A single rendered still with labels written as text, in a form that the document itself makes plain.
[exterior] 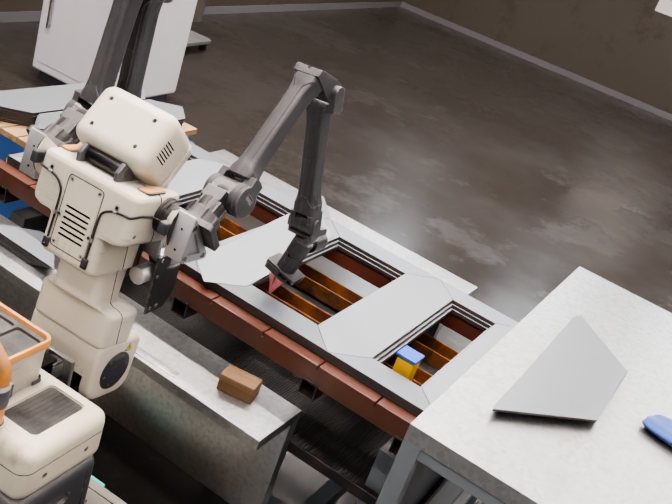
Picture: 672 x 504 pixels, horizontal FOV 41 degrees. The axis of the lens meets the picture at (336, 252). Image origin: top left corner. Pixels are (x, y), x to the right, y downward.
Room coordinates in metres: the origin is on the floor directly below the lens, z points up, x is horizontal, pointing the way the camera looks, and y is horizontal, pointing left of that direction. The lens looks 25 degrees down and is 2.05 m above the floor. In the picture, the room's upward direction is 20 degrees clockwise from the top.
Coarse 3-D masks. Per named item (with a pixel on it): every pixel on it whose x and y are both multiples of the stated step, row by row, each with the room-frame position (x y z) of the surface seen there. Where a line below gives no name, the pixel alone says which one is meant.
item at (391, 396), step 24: (192, 192) 2.69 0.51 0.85; (336, 240) 2.73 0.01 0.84; (384, 264) 2.67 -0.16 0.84; (216, 288) 2.15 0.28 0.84; (456, 312) 2.55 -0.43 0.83; (288, 336) 2.06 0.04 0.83; (408, 336) 2.26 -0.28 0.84; (480, 336) 2.42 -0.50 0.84; (336, 360) 2.00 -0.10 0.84; (384, 360) 2.11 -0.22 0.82; (408, 408) 1.91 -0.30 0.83
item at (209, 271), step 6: (198, 264) 2.22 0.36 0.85; (204, 264) 2.23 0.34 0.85; (204, 270) 2.20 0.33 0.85; (210, 270) 2.21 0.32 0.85; (216, 270) 2.22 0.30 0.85; (210, 276) 2.18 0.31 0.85; (216, 276) 2.19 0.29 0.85; (222, 276) 2.20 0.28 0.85; (228, 276) 2.21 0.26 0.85; (222, 282) 2.17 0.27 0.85; (228, 282) 2.18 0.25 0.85; (234, 282) 2.19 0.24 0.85; (240, 282) 2.20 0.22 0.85
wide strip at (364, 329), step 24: (384, 288) 2.48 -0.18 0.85; (408, 288) 2.54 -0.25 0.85; (432, 288) 2.60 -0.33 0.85; (360, 312) 2.28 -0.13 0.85; (384, 312) 2.33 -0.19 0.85; (408, 312) 2.38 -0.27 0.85; (432, 312) 2.44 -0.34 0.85; (336, 336) 2.10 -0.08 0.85; (360, 336) 2.14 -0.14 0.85; (384, 336) 2.19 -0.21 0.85
